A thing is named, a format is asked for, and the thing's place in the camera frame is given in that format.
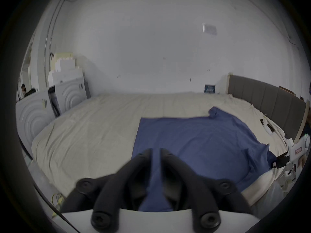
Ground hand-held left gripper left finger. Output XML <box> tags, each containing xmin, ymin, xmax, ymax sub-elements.
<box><xmin>61</xmin><ymin>148</ymin><xmax>156</xmax><ymax>233</ymax></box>

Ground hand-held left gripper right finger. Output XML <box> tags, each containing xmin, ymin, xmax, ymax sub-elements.
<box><xmin>159</xmin><ymin>148</ymin><xmax>253</xmax><ymax>233</ymax></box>

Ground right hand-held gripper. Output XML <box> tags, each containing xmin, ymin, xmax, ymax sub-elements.
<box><xmin>270</xmin><ymin>134</ymin><xmax>311</xmax><ymax>178</ymax></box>

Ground dark blue shirt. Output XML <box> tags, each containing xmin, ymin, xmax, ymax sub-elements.
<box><xmin>131</xmin><ymin>106</ymin><xmax>278</xmax><ymax>213</ymax></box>

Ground person's right hand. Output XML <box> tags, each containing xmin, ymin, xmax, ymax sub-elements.
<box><xmin>299</xmin><ymin>154</ymin><xmax>308</xmax><ymax>173</ymax></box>

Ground person's legs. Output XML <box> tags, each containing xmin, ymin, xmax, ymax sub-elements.
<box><xmin>253</xmin><ymin>181</ymin><xmax>285</xmax><ymax>219</ymax></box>

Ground white hand controller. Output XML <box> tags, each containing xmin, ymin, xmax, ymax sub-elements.
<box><xmin>260</xmin><ymin>119</ymin><xmax>275</xmax><ymax>134</ymax></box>

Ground bed with beige sheet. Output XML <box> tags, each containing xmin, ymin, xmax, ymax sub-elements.
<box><xmin>31</xmin><ymin>91</ymin><xmax>293</xmax><ymax>209</ymax></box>

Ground grey padded headboard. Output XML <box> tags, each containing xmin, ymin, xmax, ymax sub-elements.
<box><xmin>227</xmin><ymin>74</ymin><xmax>308</xmax><ymax>143</ymax></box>

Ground yellow cable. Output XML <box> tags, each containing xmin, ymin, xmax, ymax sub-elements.
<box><xmin>52</xmin><ymin>193</ymin><xmax>65</xmax><ymax>218</ymax></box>

